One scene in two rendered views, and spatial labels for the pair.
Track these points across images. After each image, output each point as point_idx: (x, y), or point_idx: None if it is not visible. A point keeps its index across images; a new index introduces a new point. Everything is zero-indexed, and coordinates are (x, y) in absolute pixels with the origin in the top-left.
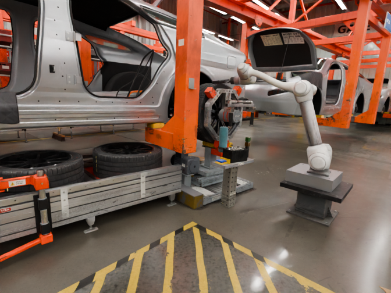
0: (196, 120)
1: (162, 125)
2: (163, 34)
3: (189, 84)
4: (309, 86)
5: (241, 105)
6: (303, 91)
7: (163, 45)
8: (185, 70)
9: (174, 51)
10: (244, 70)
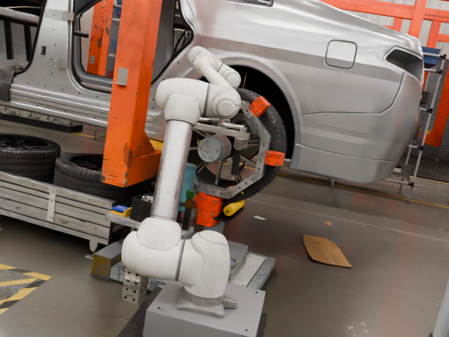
0: (129, 135)
1: (160, 146)
2: (185, 5)
3: (119, 77)
4: (166, 89)
5: (208, 128)
6: (156, 99)
7: (185, 22)
8: (115, 56)
9: (198, 31)
10: (189, 60)
